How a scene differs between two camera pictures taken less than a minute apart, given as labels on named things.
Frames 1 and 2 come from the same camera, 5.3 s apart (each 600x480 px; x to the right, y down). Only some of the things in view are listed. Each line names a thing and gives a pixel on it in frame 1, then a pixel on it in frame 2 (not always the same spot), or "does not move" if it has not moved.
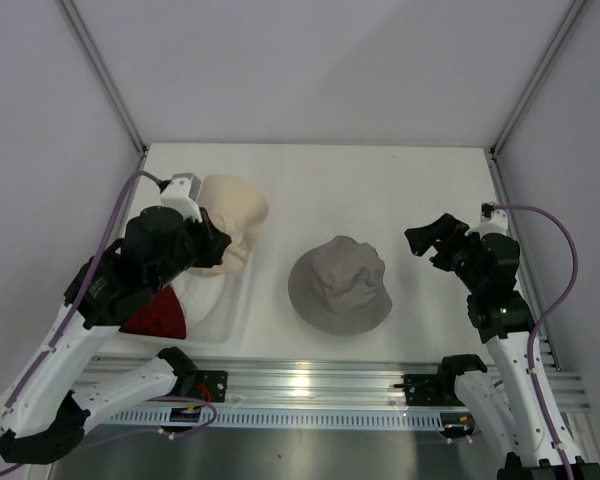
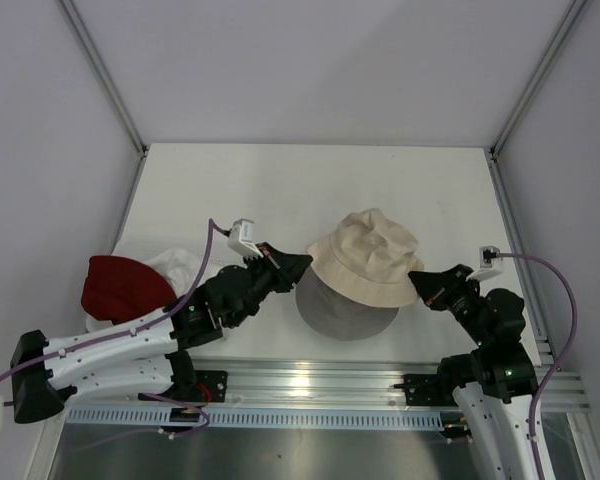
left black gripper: [215, 240] to [286, 269]
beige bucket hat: [237, 207] to [367, 259]
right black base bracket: [428, 390] does not move
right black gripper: [450, 233] to [435, 287]
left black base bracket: [209, 385] does not move
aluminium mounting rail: [331, 384] does not move
